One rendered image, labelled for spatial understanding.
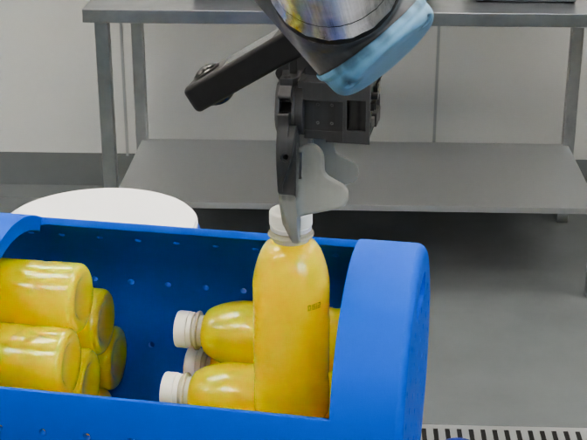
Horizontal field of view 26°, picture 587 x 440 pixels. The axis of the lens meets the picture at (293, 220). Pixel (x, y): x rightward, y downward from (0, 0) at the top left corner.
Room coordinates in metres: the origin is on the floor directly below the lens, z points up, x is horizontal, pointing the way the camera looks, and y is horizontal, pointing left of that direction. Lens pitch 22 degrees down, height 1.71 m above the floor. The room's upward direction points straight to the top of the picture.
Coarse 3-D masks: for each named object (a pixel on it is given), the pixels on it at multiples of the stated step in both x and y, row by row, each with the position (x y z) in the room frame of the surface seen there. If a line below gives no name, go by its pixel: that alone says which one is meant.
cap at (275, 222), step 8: (272, 208) 1.06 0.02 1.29; (272, 216) 1.05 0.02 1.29; (280, 216) 1.04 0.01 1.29; (304, 216) 1.04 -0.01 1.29; (312, 216) 1.05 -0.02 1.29; (272, 224) 1.05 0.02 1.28; (280, 224) 1.04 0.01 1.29; (304, 224) 1.04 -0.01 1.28; (280, 232) 1.04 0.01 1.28; (304, 232) 1.04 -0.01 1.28
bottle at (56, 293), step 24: (0, 264) 1.17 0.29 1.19; (24, 264) 1.16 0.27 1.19; (48, 264) 1.16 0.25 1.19; (72, 264) 1.16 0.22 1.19; (0, 288) 1.14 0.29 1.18; (24, 288) 1.14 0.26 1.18; (48, 288) 1.13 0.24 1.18; (72, 288) 1.13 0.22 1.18; (0, 312) 1.14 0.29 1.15; (24, 312) 1.13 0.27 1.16; (48, 312) 1.13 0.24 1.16; (72, 312) 1.13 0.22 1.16
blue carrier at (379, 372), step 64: (0, 256) 1.13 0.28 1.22; (64, 256) 1.29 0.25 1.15; (128, 256) 1.27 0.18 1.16; (192, 256) 1.25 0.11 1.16; (256, 256) 1.23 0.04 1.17; (384, 256) 1.09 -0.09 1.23; (128, 320) 1.28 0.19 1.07; (384, 320) 1.01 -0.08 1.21; (128, 384) 1.25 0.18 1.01; (384, 384) 0.97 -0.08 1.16
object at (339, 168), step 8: (320, 144) 1.08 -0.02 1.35; (328, 144) 1.08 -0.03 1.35; (328, 152) 1.08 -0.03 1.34; (328, 160) 1.08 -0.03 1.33; (336, 160) 1.08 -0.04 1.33; (344, 160) 1.08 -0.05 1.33; (328, 168) 1.08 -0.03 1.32; (336, 168) 1.08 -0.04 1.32; (344, 168) 1.08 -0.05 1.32; (352, 168) 1.08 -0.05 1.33; (336, 176) 1.08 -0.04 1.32; (344, 176) 1.08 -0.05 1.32; (352, 176) 1.08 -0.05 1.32; (344, 184) 1.08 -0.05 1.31
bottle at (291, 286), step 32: (288, 256) 1.03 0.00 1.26; (320, 256) 1.05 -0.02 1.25; (256, 288) 1.04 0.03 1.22; (288, 288) 1.02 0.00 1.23; (320, 288) 1.03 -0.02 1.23; (256, 320) 1.04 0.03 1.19; (288, 320) 1.02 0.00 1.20; (320, 320) 1.03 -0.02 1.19; (256, 352) 1.04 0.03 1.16; (288, 352) 1.02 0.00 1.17; (320, 352) 1.03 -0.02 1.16; (256, 384) 1.04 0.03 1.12; (288, 384) 1.02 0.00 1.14; (320, 384) 1.03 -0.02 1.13; (320, 416) 1.03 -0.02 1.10
